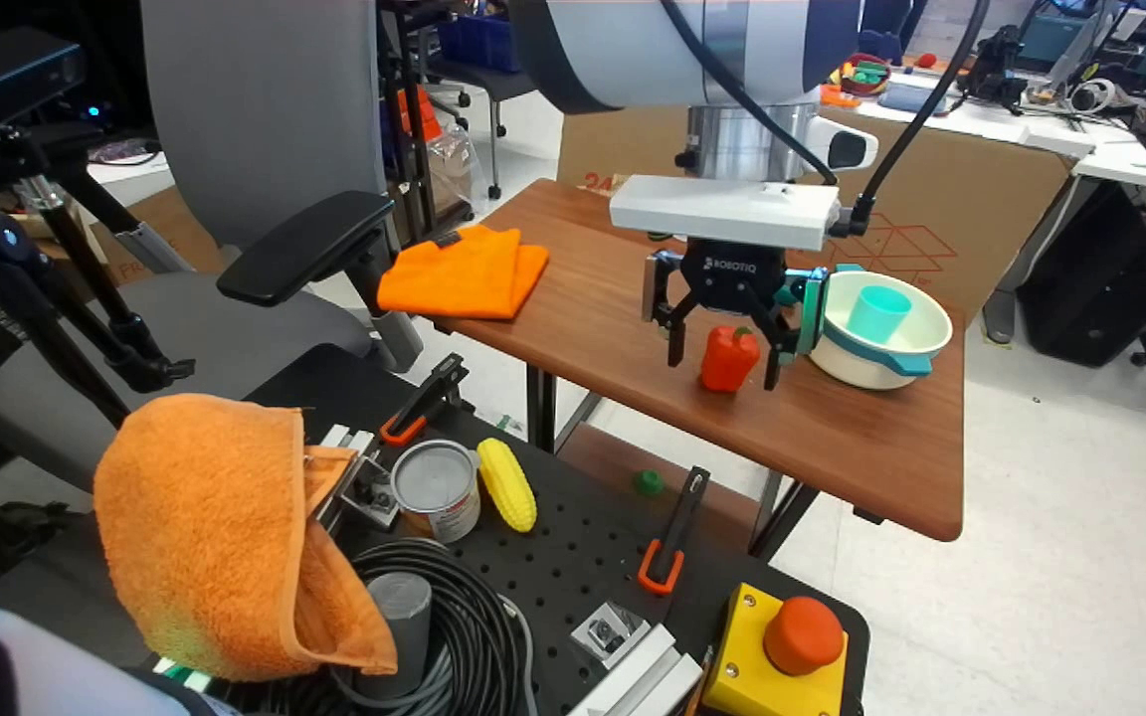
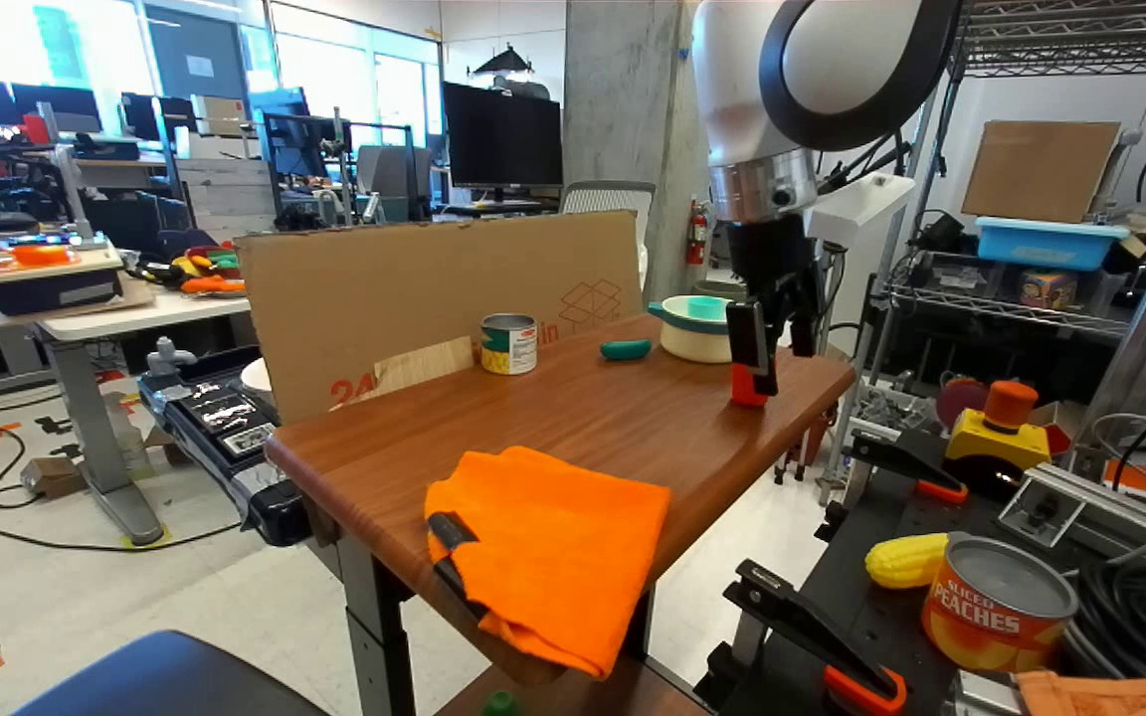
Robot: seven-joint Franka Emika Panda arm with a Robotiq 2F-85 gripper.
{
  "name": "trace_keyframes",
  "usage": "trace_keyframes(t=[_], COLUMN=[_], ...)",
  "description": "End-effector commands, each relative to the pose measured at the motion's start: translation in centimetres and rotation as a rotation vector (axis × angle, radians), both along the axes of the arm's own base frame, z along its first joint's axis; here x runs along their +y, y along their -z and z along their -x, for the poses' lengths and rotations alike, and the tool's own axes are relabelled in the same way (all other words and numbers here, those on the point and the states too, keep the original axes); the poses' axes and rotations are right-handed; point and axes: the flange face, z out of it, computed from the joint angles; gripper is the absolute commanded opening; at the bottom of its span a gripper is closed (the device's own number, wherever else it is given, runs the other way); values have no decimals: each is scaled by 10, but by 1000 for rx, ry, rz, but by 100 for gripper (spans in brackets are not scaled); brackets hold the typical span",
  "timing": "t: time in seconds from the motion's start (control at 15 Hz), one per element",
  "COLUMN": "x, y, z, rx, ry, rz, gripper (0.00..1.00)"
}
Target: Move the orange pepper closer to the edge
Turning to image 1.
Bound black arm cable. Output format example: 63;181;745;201
842;0;1000;239
656;0;842;186

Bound folded orange cloth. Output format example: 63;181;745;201
373;223;553;325

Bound black table leg frame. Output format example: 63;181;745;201
523;368;828;565

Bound white height-adjustable desk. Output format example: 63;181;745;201
814;63;1146;193

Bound coiled black cables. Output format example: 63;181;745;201
220;534;545;716

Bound black tripod with camera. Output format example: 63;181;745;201
0;26;202;432

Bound large brown cardboard sheet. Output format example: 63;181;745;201
558;105;1080;336

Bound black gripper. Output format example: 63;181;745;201
644;239;805;394

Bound tin can with orange label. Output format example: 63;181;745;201
387;434;486;547

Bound grey cylinder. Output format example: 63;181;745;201
331;569;436;716

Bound grey office chair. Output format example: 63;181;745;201
132;0;473;379

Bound black computer case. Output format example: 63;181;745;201
1015;181;1146;371

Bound silver aluminium extrusion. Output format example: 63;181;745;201
563;622;706;716

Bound teal and white bowl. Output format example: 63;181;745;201
805;266;960;400

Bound yellow box with red button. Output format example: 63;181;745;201
700;580;860;716

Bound orange terry towel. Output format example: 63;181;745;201
92;389;400;686

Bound orange toy pepper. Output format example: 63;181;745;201
697;321;762;400

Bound small white tag plate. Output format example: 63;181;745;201
567;600;656;670

